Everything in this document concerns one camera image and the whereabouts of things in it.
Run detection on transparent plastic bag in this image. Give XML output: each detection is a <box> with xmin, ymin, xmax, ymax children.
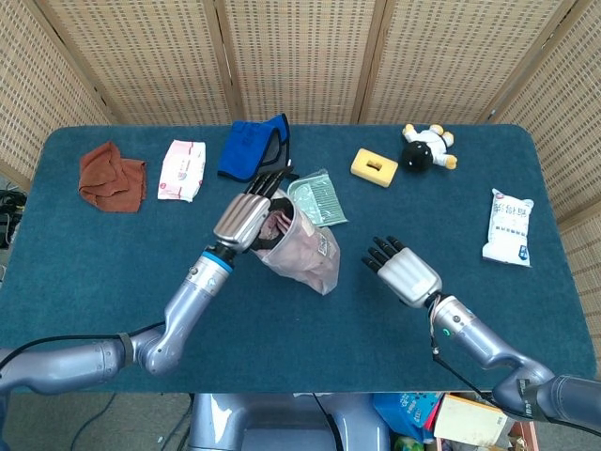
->
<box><xmin>251</xmin><ymin>190</ymin><xmax>340</xmax><ymax>296</ymax></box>

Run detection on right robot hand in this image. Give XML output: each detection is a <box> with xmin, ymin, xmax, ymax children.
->
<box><xmin>361</xmin><ymin>235</ymin><xmax>443</xmax><ymax>310</ymax></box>

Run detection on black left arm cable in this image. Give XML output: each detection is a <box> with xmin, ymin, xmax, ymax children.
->
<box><xmin>0</xmin><ymin>321</ymin><xmax>168</xmax><ymax>372</ymax></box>

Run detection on black white plush toy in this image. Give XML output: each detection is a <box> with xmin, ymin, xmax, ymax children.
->
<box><xmin>401</xmin><ymin>123</ymin><xmax>458</xmax><ymax>174</ymax></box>

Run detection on beige book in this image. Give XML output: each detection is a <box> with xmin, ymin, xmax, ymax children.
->
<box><xmin>432</xmin><ymin>394</ymin><xmax>511</xmax><ymax>447</ymax></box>

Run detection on blue black fabric pouch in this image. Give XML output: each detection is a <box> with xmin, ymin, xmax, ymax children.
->
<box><xmin>217</xmin><ymin>113</ymin><xmax>295</xmax><ymax>183</ymax></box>

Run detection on white blue packet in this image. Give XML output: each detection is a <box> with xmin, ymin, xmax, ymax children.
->
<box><xmin>481</xmin><ymin>188</ymin><xmax>535</xmax><ymax>268</ymax></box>

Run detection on black floor cables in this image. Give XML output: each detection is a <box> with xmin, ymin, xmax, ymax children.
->
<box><xmin>0</xmin><ymin>182</ymin><xmax>28</xmax><ymax>250</ymax></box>

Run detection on brown cloth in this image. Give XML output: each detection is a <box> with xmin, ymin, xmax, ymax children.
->
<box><xmin>78</xmin><ymin>141</ymin><xmax>147</xmax><ymax>214</ymax></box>

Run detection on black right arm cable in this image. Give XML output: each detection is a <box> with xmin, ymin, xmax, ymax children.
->
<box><xmin>430</xmin><ymin>323</ymin><xmax>601</xmax><ymax>436</ymax></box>

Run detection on blue felt table mat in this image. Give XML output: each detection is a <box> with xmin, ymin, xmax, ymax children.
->
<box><xmin>0</xmin><ymin>123</ymin><xmax>595</xmax><ymax>395</ymax></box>

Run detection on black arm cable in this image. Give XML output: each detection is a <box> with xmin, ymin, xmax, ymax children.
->
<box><xmin>0</xmin><ymin>321</ymin><xmax>168</xmax><ymax>372</ymax></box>
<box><xmin>430</xmin><ymin>323</ymin><xmax>601</xmax><ymax>436</ymax></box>

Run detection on green mini dustpan set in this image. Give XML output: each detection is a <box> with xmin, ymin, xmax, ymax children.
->
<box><xmin>286</xmin><ymin>168</ymin><xmax>349</xmax><ymax>229</ymax></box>

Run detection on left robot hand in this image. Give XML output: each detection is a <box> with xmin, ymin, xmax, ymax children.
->
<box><xmin>213</xmin><ymin>164</ymin><xmax>296</xmax><ymax>255</ymax></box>

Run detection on blue floor cable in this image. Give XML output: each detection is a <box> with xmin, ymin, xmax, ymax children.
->
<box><xmin>69</xmin><ymin>393</ymin><xmax>116</xmax><ymax>451</ymax></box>

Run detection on grey robot torso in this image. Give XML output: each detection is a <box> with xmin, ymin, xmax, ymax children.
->
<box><xmin>187</xmin><ymin>392</ymin><xmax>391</xmax><ymax>451</ymax></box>

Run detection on woven folding screen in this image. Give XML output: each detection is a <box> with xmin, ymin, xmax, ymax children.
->
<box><xmin>0</xmin><ymin>0</ymin><xmax>601</xmax><ymax>330</ymax></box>

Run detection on yellow sponge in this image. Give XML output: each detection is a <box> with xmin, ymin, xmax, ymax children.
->
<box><xmin>350</xmin><ymin>148</ymin><xmax>399</xmax><ymax>189</ymax></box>

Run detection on blue plastic bag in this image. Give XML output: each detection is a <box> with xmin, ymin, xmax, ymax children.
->
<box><xmin>373</xmin><ymin>392</ymin><xmax>445</xmax><ymax>445</ymax></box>

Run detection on pink crate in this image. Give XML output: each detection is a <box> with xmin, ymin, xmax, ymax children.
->
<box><xmin>434</xmin><ymin>420</ymin><xmax>541</xmax><ymax>451</ymax></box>

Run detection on pink white wet wipes pack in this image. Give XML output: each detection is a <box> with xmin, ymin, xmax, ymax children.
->
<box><xmin>156</xmin><ymin>139</ymin><xmax>207</xmax><ymax>204</ymax></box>

